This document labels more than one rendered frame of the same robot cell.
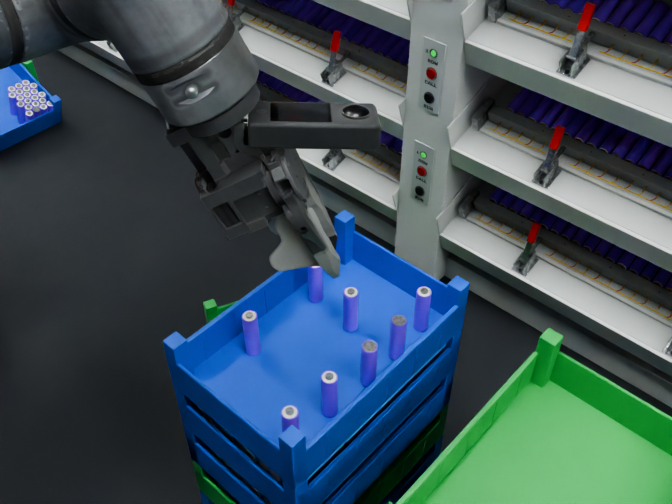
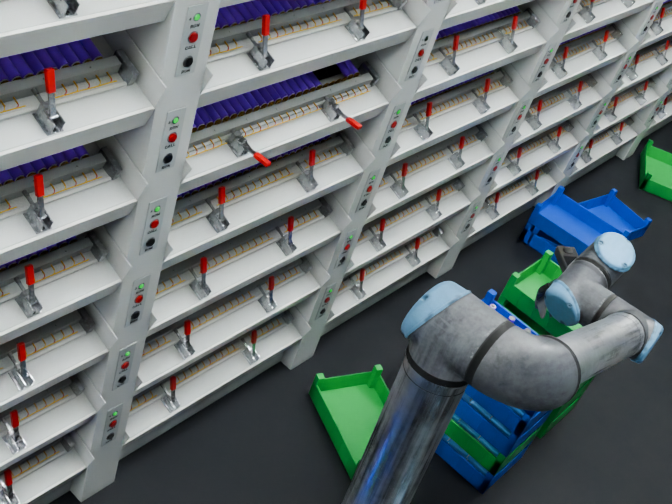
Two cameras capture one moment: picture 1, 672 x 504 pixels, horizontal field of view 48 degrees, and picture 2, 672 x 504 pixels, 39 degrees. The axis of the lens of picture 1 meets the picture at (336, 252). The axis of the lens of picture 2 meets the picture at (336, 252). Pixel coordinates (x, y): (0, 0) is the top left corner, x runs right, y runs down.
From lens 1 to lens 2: 2.41 m
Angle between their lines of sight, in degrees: 73
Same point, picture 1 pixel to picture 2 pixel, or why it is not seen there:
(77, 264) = not seen: outside the picture
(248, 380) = not seen: hidden behind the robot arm
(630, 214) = (405, 228)
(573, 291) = (376, 281)
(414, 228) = (311, 335)
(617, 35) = (398, 167)
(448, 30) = (360, 220)
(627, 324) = (397, 271)
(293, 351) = not seen: hidden behind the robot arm
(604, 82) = (410, 187)
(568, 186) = (384, 239)
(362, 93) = (287, 295)
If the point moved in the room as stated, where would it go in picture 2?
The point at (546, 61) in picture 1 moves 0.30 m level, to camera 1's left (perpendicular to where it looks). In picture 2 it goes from (391, 198) to (397, 275)
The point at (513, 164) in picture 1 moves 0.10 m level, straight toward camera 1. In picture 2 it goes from (364, 253) to (399, 267)
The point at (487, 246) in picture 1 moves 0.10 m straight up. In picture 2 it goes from (340, 304) to (351, 278)
